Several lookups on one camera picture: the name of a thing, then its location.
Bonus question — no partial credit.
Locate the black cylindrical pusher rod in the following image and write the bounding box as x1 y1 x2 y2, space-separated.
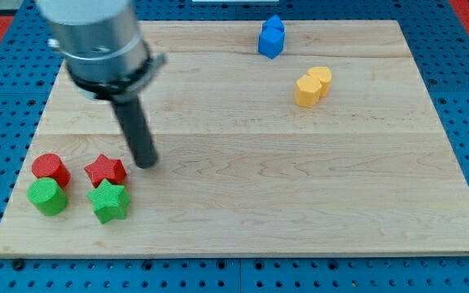
112 97 158 169

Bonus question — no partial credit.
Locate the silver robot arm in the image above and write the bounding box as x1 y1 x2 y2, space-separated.
37 0 166 168

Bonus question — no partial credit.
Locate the red star block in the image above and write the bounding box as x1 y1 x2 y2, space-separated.
84 154 127 188

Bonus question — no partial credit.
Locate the green star block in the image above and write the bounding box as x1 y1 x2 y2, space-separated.
86 179 130 224

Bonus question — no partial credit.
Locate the red cylinder block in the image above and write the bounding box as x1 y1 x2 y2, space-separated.
32 153 71 188

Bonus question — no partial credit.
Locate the green cylinder block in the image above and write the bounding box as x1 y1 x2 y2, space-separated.
27 177 68 216

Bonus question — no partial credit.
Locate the wooden board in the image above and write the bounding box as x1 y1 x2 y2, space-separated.
0 20 469 259

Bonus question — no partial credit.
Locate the blue cube block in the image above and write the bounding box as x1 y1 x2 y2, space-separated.
257 28 285 59

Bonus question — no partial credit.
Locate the blue pentagon block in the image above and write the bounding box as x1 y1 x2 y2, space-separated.
261 15 285 32

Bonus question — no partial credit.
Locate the yellow hexagon block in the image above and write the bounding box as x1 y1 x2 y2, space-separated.
294 75 322 108

